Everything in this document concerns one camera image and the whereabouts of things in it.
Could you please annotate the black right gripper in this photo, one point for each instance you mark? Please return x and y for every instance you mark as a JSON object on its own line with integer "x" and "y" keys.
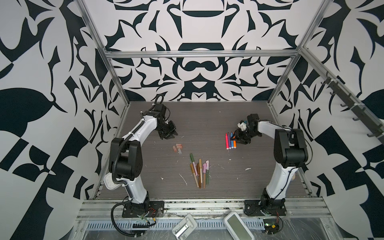
{"x": 238, "y": 133}

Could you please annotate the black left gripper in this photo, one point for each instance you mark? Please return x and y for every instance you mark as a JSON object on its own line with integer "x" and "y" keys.
{"x": 173, "y": 129}

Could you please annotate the blue highlighter pen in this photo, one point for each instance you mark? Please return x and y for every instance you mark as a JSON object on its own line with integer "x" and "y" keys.
{"x": 231, "y": 140}

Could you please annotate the purple highlighter pen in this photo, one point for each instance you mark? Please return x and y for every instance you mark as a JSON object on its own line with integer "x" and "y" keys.
{"x": 229, "y": 141}

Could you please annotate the pink highlighter pen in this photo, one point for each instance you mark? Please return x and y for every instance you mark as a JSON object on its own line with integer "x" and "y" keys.
{"x": 227, "y": 142}

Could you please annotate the pink cap brown marker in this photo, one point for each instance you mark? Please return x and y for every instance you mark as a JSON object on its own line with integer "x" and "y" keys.
{"x": 204, "y": 175}

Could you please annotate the orange highlighter pen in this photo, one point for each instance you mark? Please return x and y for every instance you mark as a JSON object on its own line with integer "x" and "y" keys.
{"x": 234, "y": 143}

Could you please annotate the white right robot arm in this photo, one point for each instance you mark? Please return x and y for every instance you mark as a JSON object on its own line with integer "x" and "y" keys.
{"x": 290, "y": 150}

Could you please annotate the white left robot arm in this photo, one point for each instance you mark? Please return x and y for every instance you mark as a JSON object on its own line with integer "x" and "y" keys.
{"x": 126, "y": 158}

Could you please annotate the tan marker pen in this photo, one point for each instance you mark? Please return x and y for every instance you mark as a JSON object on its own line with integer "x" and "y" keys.
{"x": 194, "y": 175}

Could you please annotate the brown marker pen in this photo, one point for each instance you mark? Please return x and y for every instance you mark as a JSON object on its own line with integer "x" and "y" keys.
{"x": 199, "y": 175}

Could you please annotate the gold cap cream marker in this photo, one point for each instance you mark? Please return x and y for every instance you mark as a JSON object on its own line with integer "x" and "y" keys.
{"x": 201, "y": 171}

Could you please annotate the grey screen device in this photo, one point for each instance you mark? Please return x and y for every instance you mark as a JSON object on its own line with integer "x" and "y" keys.
{"x": 237, "y": 228}

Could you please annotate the small circuit board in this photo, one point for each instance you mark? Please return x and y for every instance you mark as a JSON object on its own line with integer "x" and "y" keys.
{"x": 273, "y": 227}

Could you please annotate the white handheld device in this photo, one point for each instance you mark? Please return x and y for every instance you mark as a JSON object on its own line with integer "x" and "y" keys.
{"x": 185, "y": 227}

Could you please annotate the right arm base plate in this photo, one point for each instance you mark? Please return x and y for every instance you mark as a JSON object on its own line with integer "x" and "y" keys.
{"x": 265, "y": 208}

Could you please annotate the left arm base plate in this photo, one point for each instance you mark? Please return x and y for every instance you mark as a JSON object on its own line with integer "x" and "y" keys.
{"x": 147, "y": 209}

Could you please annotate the black wall hook rail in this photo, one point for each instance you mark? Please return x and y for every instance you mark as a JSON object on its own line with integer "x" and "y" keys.
{"x": 350, "y": 102}

